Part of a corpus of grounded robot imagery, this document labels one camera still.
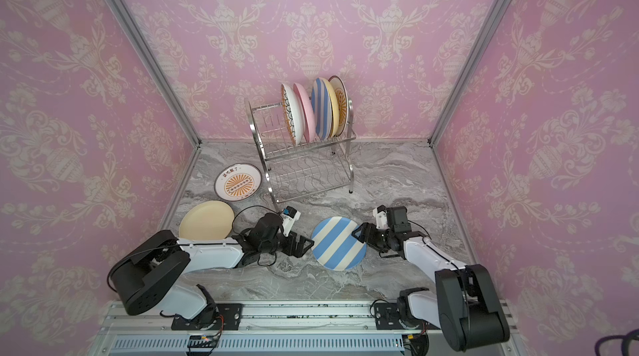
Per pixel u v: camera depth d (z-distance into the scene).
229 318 0.74
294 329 0.73
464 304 0.42
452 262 0.48
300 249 0.78
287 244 0.78
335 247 0.88
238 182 1.06
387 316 0.73
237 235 0.70
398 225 0.70
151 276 0.44
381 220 0.83
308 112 0.70
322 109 0.79
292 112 0.69
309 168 1.05
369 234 0.79
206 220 0.95
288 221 0.80
